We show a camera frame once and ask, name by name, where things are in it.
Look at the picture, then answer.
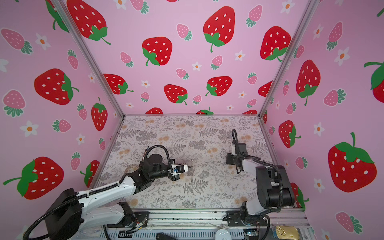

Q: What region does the black device on base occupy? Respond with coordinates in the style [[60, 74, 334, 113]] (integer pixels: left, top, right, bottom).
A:
[[156, 233, 177, 240]]

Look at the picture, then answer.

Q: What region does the silver frame post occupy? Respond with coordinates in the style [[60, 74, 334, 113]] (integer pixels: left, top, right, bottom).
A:
[[52, 0, 125, 119], [259, 0, 320, 119]]

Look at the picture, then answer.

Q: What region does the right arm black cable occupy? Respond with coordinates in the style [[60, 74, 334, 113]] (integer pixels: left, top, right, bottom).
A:
[[231, 128, 284, 217]]

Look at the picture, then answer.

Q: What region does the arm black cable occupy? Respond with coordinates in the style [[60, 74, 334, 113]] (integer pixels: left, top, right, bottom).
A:
[[23, 144, 175, 240], [231, 128, 284, 217]]

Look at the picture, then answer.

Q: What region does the gold computer mouse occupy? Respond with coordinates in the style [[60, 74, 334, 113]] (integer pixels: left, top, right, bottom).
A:
[[273, 226, 300, 240]]

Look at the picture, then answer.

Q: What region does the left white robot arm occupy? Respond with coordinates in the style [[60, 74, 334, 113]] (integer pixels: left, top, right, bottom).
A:
[[45, 154, 190, 240]]

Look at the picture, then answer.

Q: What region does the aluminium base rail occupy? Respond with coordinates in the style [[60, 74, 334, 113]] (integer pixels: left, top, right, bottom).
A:
[[101, 208, 316, 240]]

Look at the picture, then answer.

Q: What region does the silver frame post right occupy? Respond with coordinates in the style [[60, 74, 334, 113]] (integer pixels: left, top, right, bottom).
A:
[[259, 0, 320, 119]]

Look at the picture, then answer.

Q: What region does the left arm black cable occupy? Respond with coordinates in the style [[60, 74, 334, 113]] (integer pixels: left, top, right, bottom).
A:
[[23, 144, 175, 240]]

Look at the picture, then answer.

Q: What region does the silver frame post left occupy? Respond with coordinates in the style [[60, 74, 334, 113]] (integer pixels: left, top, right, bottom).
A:
[[52, 0, 125, 119]]

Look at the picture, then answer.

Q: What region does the white round disc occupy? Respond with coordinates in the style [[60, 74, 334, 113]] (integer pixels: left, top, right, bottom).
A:
[[214, 229, 232, 240]]

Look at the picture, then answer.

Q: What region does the large silver keyring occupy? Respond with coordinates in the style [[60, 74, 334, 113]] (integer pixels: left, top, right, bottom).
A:
[[187, 160, 194, 180]]

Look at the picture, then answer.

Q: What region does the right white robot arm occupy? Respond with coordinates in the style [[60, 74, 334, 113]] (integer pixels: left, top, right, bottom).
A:
[[226, 140, 295, 218]]

